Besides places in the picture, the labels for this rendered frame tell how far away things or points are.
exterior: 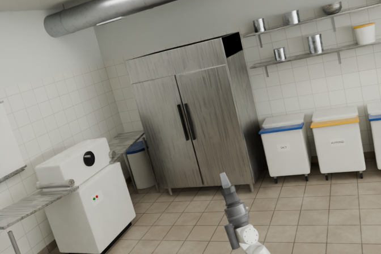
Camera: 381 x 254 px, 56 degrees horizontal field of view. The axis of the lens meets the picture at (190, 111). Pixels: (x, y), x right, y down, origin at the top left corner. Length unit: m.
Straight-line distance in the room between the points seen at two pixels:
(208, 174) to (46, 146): 2.17
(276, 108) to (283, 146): 0.75
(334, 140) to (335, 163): 0.30
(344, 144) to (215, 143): 1.56
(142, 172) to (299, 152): 2.48
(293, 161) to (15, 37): 3.86
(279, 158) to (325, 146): 0.59
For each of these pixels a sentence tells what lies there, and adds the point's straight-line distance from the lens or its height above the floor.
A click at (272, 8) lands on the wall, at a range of 5.08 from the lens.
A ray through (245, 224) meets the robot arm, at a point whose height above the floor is 1.40.
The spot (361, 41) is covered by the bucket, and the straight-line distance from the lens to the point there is 4.79.
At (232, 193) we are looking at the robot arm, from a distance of 1.47.
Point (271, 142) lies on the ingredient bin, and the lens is 4.73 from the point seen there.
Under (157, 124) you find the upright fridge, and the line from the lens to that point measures 4.91.
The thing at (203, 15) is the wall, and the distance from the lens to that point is 5.34.
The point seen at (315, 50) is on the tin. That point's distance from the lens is 4.81.
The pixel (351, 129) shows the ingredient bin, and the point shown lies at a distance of 4.60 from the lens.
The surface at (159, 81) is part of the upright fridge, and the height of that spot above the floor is 1.69.
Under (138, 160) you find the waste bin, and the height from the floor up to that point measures 0.49.
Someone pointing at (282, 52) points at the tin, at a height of 1.66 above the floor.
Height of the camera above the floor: 2.16
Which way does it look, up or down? 12 degrees down
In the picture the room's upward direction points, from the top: 14 degrees counter-clockwise
